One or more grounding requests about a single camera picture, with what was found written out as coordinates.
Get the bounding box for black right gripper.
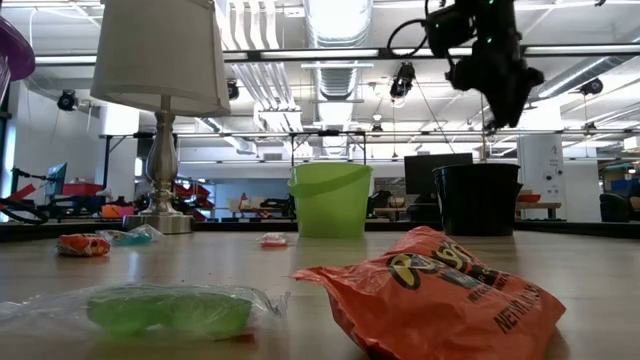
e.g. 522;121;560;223
446;47;546;129

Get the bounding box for purple plastic bucket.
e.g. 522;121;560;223
0;14;37;104

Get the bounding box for orange Reese's candy pack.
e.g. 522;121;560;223
289;225;568;360

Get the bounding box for red candy in clear wrapper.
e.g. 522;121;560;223
257;231;292;250

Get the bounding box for green candy in clear wrapper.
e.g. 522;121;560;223
0;282;291;346
97;223;165;244

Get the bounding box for black monitor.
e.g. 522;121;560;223
403;152;474;196

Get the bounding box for black plastic bucket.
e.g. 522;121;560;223
432;162;525;237

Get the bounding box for wooden table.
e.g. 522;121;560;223
517;200;564;221

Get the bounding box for black office chair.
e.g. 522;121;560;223
598;192;632;224

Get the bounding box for green plastic bucket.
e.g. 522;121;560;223
288;162;374;239

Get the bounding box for overhead beam with lights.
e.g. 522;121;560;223
29;44;640;66

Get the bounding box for red storage bins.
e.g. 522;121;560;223
174;180;216;211

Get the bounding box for white shade silver table lamp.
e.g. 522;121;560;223
89;0;232;235

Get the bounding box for small orange Reese's pack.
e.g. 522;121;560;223
55;233;112;259

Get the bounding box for blue screen monitor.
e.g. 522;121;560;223
44;162;69;200

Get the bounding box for red machine part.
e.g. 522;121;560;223
0;182;44;202

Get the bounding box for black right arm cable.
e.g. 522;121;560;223
387;17;431;59

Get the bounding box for black aluminium table frame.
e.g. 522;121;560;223
0;219;640;244

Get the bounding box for tall black table frame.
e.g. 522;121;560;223
98;130;369;221

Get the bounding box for black hose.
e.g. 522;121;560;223
0;197;51;225

